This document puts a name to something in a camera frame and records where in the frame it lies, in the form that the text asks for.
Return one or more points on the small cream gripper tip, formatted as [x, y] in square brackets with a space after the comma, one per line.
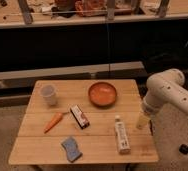
[142, 121]

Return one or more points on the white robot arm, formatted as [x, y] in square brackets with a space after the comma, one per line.
[163, 87]

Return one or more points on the white tube bottle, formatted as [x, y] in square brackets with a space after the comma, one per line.
[121, 136]

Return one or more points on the orange bowl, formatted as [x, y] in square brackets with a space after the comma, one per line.
[102, 94]

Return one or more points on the black chair base leg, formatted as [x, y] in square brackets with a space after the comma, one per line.
[183, 149]

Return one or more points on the wooden folding table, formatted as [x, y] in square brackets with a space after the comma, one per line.
[96, 142]

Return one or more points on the small snack box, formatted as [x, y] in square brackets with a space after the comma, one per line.
[80, 117]

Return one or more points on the blue sponge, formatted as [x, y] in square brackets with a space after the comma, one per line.
[72, 151]

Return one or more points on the orange carrot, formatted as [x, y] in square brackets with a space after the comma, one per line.
[55, 120]

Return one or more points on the translucent plastic cup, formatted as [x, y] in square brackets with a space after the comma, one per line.
[49, 95]

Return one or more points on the cluttered background shelf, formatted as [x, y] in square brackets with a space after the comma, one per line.
[39, 13]

